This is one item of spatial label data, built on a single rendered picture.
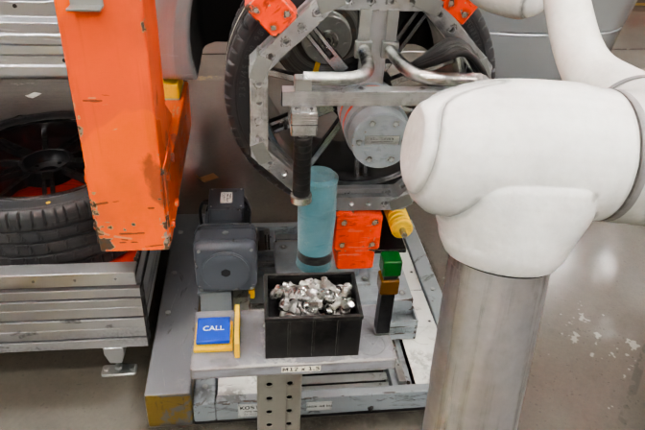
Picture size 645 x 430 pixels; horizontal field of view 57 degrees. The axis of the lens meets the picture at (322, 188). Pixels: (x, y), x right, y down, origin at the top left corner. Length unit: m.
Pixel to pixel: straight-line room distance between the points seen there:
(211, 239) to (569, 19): 1.14
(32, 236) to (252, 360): 0.75
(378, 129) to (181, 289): 0.97
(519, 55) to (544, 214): 1.41
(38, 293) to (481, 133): 1.38
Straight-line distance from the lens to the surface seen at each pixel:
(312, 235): 1.35
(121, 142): 1.32
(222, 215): 1.78
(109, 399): 1.86
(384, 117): 1.20
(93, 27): 1.23
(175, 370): 1.71
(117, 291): 1.67
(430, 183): 0.54
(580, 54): 0.82
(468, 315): 0.61
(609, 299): 2.39
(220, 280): 1.71
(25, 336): 1.84
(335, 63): 1.41
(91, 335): 1.79
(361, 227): 1.51
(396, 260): 1.21
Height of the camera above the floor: 1.40
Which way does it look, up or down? 32 degrees down
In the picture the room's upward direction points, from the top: 3 degrees clockwise
